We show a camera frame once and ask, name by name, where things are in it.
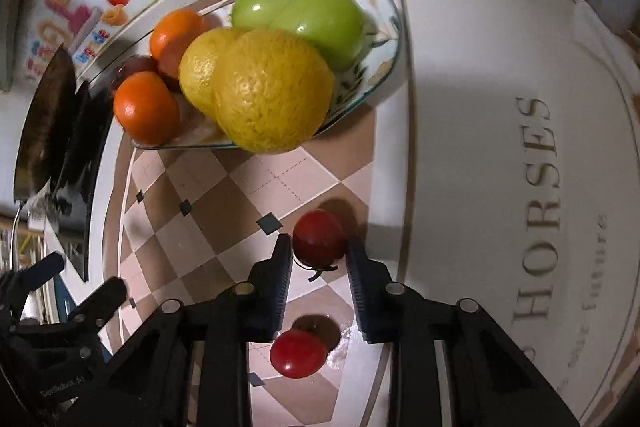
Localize orange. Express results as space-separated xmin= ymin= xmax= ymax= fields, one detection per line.
xmin=113 ymin=72 xmax=182 ymax=146
xmin=149 ymin=9 xmax=211 ymax=76

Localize black gas stove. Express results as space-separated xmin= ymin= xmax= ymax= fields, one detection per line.
xmin=45 ymin=79 xmax=117 ymax=283

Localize floral oval plate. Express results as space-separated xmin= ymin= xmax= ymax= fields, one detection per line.
xmin=131 ymin=0 xmax=403 ymax=151

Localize colourful wall sticker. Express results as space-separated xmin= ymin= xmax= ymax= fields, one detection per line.
xmin=22 ymin=0 xmax=133 ymax=82

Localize dark red apple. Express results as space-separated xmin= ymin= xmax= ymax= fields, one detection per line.
xmin=111 ymin=55 xmax=160 ymax=95

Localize small yellow lemon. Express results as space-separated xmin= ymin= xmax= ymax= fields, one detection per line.
xmin=178 ymin=27 xmax=246 ymax=120

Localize black frying pan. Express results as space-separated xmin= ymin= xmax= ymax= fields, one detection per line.
xmin=7 ymin=44 xmax=83 ymax=268

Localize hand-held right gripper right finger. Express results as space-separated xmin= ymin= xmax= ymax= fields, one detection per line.
xmin=346 ymin=236 xmax=581 ymax=427

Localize green apple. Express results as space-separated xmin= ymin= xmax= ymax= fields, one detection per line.
xmin=270 ymin=0 xmax=366 ymax=74
xmin=231 ymin=0 xmax=306 ymax=32

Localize red cherry tomato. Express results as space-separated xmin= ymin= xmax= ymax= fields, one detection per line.
xmin=270 ymin=328 xmax=329 ymax=379
xmin=292 ymin=209 xmax=348 ymax=283

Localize white cup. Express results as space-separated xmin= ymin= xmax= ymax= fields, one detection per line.
xmin=26 ymin=206 xmax=51 ymax=230

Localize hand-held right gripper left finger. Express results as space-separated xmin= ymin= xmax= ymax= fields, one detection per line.
xmin=100 ymin=233 xmax=293 ymax=427

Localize large yellow lemon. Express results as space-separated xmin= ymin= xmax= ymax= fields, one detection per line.
xmin=212 ymin=28 xmax=336 ymax=155

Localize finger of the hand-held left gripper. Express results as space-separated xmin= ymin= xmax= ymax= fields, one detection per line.
xmin=7 ymin=252 xmax=66 ymax=305
xmin=62 ymin=277 xmax=128 ymax=335

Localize checkered table cover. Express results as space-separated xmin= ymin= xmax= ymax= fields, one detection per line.
xmin=102 ymin=0 xmax=640 ymax=427

